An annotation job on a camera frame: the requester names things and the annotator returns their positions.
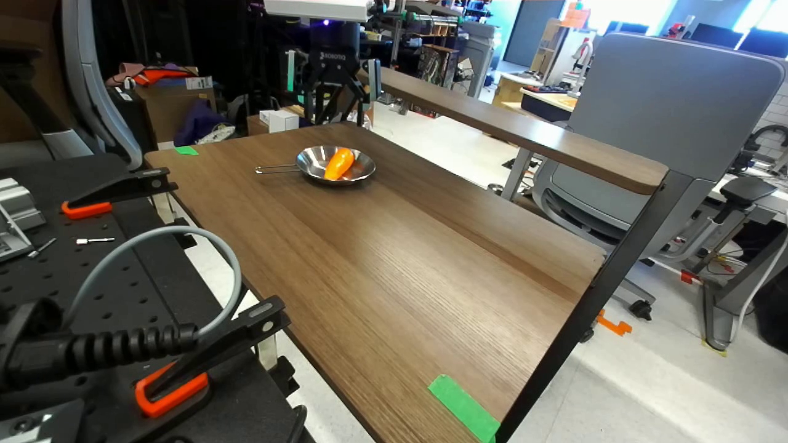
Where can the silver metal pan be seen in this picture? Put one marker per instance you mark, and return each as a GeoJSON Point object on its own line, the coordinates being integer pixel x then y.
{"type": "Point", "coordinates": [310, 162]}

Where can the orange cloth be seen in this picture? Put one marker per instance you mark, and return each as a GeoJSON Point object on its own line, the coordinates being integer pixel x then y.
{"type": "Point", "coordinates": [160, 76]}

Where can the brown cardboard box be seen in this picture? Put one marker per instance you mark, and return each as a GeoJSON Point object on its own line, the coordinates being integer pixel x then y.
{"type": "Point", "coordinates": [163, 106]}

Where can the raised wooden shelf board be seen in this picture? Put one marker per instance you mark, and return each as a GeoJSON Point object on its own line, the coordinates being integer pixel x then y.
{"type": "Point", "coordinates": [532, 138]}

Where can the grey curved frame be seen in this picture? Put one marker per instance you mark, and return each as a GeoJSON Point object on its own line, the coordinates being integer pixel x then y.
{"type": "Point", "coordinates": [89, 81]}

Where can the purple cloth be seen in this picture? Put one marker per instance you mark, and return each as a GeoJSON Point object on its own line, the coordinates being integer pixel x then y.
{"type": "Point", "coordinates": [197, 123]}

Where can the small white box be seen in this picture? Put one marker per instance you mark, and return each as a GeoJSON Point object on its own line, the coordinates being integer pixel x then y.
{"type": "Point", "coordinates": [280, 122]}

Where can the grey office chair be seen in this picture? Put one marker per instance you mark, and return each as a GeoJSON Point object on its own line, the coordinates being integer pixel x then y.
{"type": "Point", "coordinates": [672, 99]}

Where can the small silver pin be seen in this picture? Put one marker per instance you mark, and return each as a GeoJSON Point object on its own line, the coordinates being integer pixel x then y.
{"type": "Point", "coordinates": [96, 240]}
{"type": "Point", "coordinates": [42, 246]}

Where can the black slanted shelf leg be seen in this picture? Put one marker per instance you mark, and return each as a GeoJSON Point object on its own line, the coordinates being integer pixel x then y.
{"type": "Point", "coordinates": [606, 278]}

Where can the orange toy carrot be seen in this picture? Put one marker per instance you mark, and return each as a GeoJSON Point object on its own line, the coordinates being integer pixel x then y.
{"type": "Point", "coordinates": [341, 162]}

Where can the grey furniture frame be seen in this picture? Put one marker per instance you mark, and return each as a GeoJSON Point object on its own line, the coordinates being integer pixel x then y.
{"type": "Point", "coordinates": [729, 304]}

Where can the grey metal device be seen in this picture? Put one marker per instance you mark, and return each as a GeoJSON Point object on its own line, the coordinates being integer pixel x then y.
{"type": "Point", "coordinates": [16, 213]}

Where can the orange floor bracket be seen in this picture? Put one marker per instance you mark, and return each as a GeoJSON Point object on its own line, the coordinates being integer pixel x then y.
{"type": "Point", "coordinates": [613, 326]}

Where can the green tape strip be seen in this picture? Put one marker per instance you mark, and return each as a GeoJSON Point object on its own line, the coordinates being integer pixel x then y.
{"type": "Point", "coordinates": [464, 406]}
{"type": "Point", "coordinates": [188, 150]}

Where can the light wooden desk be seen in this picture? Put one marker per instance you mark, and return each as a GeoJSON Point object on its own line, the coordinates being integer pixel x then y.
{"type": "Point", "coordinates": [544, 99]}

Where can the black perforated board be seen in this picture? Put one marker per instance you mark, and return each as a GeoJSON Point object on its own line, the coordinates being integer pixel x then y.
{"type": "Point", "coordinates": [138, 285]}

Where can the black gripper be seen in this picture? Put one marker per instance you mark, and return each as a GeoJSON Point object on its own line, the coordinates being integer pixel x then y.
{"type": "Point", "coordinates": [335, 49]}

